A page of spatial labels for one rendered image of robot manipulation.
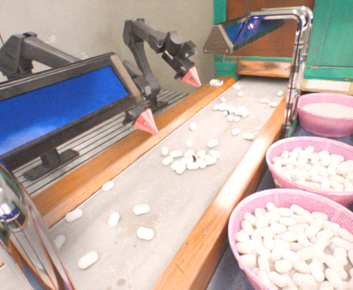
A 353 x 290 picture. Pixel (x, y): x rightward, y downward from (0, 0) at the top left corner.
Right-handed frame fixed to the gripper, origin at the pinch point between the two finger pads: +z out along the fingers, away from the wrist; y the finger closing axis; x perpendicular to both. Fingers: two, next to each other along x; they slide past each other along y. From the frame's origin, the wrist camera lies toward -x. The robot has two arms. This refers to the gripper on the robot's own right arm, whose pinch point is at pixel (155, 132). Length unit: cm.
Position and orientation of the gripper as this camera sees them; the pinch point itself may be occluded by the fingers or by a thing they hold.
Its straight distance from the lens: 79.7
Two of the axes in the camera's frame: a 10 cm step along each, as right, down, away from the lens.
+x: -4.9, 5.2, 7.0
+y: 5.2, -4.7, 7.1
